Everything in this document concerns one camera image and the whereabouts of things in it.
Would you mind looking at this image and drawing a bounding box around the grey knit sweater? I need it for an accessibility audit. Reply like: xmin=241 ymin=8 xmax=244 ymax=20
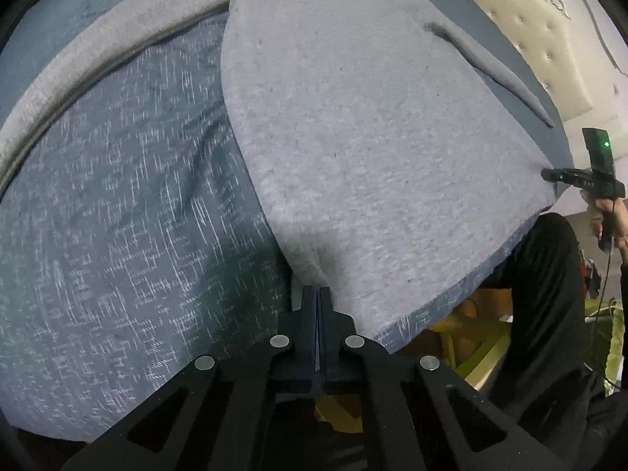
xmin=1 ymin=0 xmax=558 ymax=350

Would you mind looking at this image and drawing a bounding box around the person's right hand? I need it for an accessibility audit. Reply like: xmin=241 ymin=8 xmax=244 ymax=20
xmin=592 ymin=199 xmax=628 ymax=265

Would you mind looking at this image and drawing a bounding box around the yellow wooden furniture under bed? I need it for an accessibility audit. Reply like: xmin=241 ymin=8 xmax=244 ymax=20
xmin=313 ymin=287 xmax=514 ymax=435

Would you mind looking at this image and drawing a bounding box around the person's black trouser leg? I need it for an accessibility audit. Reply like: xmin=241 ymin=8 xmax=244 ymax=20
xmin=483 ymin=214 xmax=627 ymax=470

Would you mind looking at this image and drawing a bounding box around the colourful clutter beside bed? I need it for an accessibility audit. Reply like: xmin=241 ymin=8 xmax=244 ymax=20
xmin=581 ymin=252 xmax=627 ymax=396

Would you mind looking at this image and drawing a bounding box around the beige tufted headboard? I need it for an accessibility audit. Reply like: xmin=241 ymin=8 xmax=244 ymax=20
xmin=445 ymin=0 xmax=628 ymax=124

